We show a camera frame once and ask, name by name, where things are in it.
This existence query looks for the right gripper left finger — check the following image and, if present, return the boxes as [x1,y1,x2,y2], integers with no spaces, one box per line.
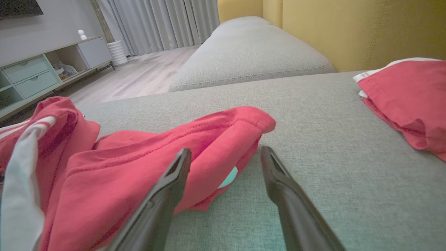
[105,148,192,251]

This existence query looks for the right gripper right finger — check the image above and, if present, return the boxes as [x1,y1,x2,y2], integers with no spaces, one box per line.
[261,146,346,251]

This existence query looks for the red white basketball jersey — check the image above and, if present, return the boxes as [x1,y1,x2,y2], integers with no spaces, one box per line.
[0,97,276,251]

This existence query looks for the red white sports shorts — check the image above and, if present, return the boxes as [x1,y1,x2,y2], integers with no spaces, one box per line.
[353,58,446,161]

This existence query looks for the large grey sofa seat cushion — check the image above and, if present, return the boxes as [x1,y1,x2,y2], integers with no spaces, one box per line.
[75,71,446,251]

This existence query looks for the white ribbed floor vase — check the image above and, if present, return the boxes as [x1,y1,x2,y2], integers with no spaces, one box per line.
[107,40,129,67]

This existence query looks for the clutter inside cabinet shelf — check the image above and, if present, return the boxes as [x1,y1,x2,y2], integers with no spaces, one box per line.
[52,62,78,80]

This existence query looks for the small grey sofa seat cushion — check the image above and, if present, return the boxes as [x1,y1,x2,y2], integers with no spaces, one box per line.
[170,16,337,92]

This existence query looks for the pale green tv cabinet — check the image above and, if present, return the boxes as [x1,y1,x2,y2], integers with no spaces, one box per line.
[0,36,115,122]

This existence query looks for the grey pleated curtain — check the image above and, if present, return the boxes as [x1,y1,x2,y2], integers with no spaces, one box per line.
[96,0,221,56]

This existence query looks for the yellow sofa back cushion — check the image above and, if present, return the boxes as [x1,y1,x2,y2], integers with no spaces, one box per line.
[263,0,446,73]
[217,0,264,24]

